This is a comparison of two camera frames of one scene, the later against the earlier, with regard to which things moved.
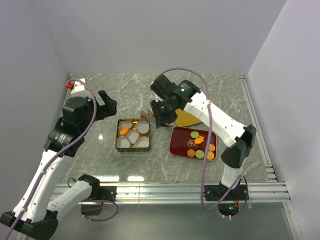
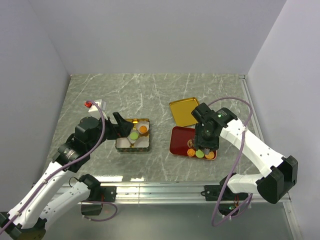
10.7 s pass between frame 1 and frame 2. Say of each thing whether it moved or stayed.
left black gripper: moved
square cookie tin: stayed
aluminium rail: stayed
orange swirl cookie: stayed
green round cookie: moved
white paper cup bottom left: stayed
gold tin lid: stayed
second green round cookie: stayed
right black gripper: moved
